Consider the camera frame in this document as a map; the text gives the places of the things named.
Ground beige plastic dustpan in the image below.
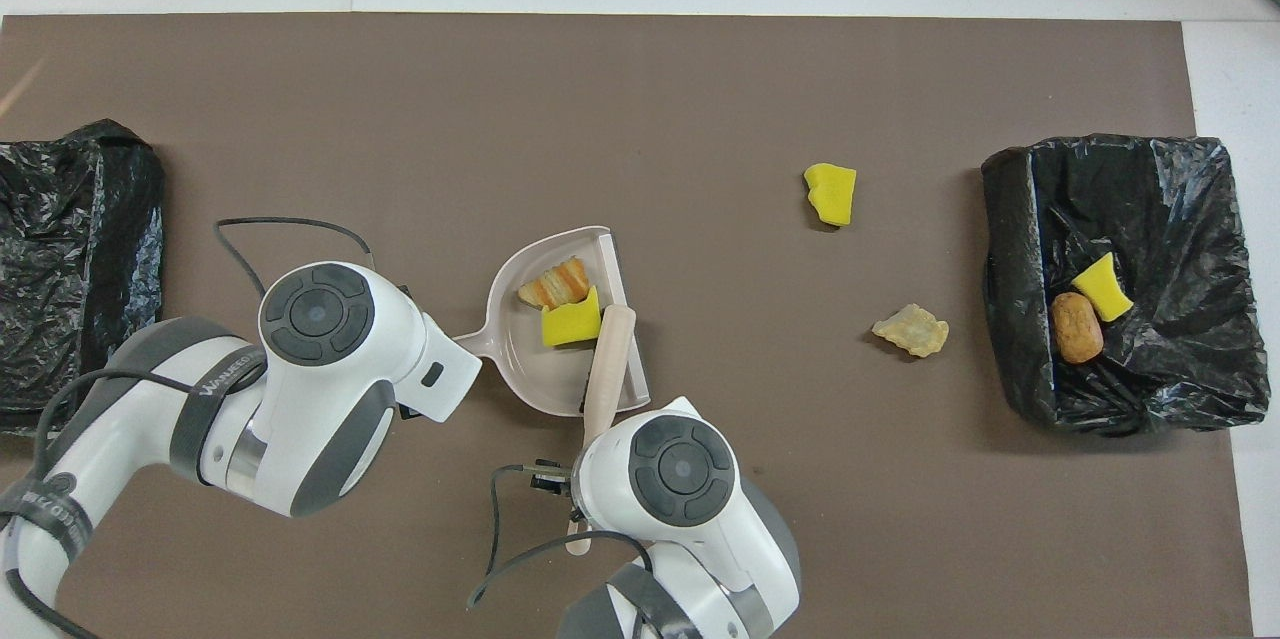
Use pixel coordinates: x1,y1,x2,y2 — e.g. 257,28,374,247
452,226,651,417

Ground beige hand brush black bristles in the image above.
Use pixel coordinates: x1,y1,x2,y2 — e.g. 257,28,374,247
565,304,638,557

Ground notched yellow sponge piece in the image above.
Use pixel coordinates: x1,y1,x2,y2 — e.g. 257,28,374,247
541,285,603,348

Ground striped orange toy bread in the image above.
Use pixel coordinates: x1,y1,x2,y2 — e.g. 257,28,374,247
517,257,591,312

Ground brown toy bread roll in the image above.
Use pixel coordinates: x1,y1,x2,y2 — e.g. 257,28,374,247
1051,292,1105,365

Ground small yellow sponge wedge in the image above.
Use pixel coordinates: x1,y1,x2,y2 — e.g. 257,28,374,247
1072,252,1135,323

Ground black bag lined bin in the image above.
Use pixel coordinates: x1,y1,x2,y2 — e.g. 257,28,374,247
980,134,1271,437
0,119,166,438

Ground brown table mat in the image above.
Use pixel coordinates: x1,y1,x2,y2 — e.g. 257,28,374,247
0,14,1256,639

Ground pale flaky pastry piece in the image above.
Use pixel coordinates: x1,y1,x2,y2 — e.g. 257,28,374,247
872,304,950,358

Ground yellow sponge block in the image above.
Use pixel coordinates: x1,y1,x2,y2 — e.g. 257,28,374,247
804,163,858,227

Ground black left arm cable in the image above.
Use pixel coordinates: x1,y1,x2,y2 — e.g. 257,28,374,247
0,216,379,639

